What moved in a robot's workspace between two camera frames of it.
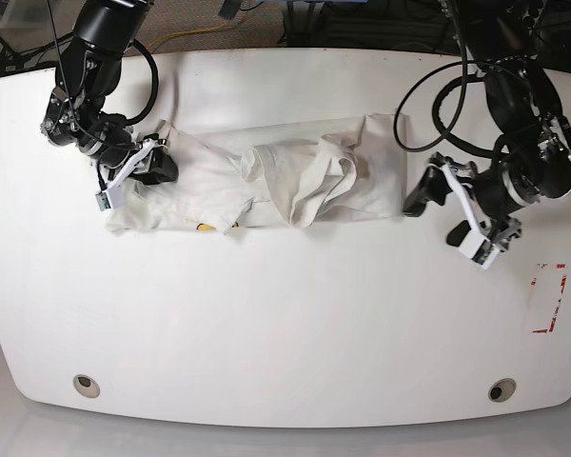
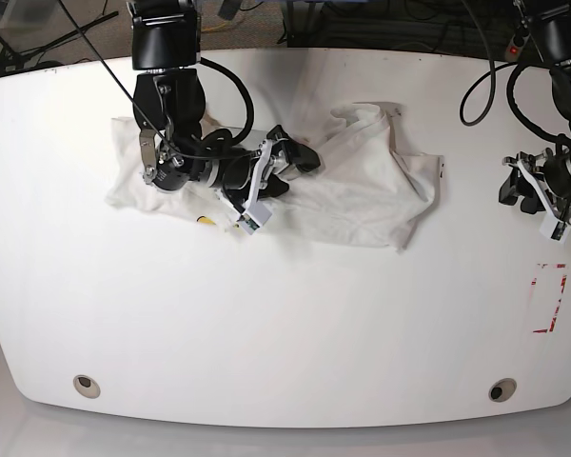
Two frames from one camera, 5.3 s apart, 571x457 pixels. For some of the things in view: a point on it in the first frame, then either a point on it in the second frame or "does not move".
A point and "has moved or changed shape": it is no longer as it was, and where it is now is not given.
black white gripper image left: (118, 151) -> (255, 173)
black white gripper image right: (529, 168) -> (562, 180)
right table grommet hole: (502, 389) does not move
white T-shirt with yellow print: (333, 172) has moved or changed shape
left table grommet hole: (87, 386) does not move
